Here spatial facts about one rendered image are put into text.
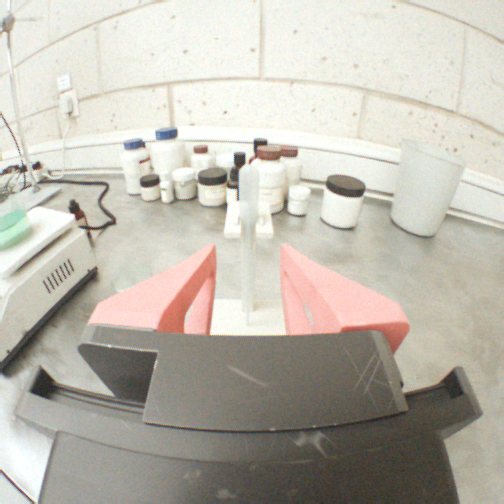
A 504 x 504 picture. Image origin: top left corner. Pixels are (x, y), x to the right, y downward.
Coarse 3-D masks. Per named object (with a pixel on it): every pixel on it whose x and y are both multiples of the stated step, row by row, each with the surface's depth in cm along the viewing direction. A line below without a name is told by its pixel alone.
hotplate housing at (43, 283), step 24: (72, 240) 27; (24, 264) 22; (48, 264) 24; (72, 264) 27; (96, 264) 31; (0, 288) 19; (24, 288) 21; (48, 288) 24; (72, 288) 28; (0, 312) 18; (24, 312) 21; (48, 312) 24; (0, 336) 18; (24, 336) 21; (0, 360) 18
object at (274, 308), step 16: (240, 224) 17; (256, 224) 17; (224, 304) 27; (240, 304) 27; (256, 304) 27; (272, 304) 27; (224, 320) 26; (240, 320) 26; (256, 320) 26; (272, 320) 26
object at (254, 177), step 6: (252, 168) 15; (252, 174) 15; (258, 174) 16; (252, 180) 16; (258, 180) 16; (252, 186) 16; (258, 186) 16; (252, 192) 16; (258, 192) 16; (252, 198) 16; (258, 198) 17; (252, 204) 17; (258, 204) 17; (252, 210) 17; (258, 210) 17; (252, 216) 17; (252, 222) 17
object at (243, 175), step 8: (248, 168) 15; (240, 176) 16; (248, 176) 15; (240, 184) 16; (248, 184) 16; (240, 192) 16; (248, 192) 16; (240, 200) 17; (248, 200) 16; (240, 208) 17; (248, 208) 17; (240, 216) 17; (248, 216) 17
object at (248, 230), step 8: (248, 224) 17; (248, 232) 18; (248, 240) 19; (248, 248) 19; (248, 256) 19; (248, 264) 20; (248, 272) 20; (248, 280) 21; (248, 288) 21; (248, 296) 22; (248, 304) 23; (248, 312) 23; (248, 320) 24
